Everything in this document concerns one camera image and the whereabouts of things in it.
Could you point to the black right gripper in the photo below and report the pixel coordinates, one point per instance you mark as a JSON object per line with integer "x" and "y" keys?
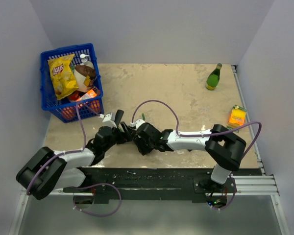
{"x": 139, "y": 141}

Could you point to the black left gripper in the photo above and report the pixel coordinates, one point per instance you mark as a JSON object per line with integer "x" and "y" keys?
{"x": 125, "y": 136}

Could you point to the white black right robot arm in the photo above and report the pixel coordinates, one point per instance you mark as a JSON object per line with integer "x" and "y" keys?
{"x": 225, "y": 147}

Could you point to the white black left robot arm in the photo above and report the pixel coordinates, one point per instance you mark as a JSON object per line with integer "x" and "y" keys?
{"x": 48, "y": 170}

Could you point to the black remote control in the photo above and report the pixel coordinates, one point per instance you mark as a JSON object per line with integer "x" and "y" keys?
{"x": 118, "y": 116}

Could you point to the orange carton in basket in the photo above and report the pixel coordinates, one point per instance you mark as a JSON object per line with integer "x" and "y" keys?
{"x": 92, "y": 93}

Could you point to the blue plastic basket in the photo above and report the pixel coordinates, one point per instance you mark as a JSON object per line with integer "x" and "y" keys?
{"x": 64, "y": 109}

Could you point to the brown and white pouch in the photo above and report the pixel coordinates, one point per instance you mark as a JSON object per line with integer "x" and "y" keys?
{"x": 85, "y": 77}

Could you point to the yellow Lays chips bag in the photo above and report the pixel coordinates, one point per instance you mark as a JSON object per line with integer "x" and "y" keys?
{"x": 62, "y": 76}

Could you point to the white pump soap bottle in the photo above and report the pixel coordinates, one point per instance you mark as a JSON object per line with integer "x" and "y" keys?
{"x": 84, "y": 58}

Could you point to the green glass bottle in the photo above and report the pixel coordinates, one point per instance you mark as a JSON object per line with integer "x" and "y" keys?
{"x": 214, "y": 78}

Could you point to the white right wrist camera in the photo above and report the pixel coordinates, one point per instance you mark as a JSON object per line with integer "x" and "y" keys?
{"x": 136, "y": 124}

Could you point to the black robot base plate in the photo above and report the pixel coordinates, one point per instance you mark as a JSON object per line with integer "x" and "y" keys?
{"x": 175, "y": 184}

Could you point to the aluminium frame rail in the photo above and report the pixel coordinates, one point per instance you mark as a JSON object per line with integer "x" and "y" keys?
{"x": 256, "y": 185}

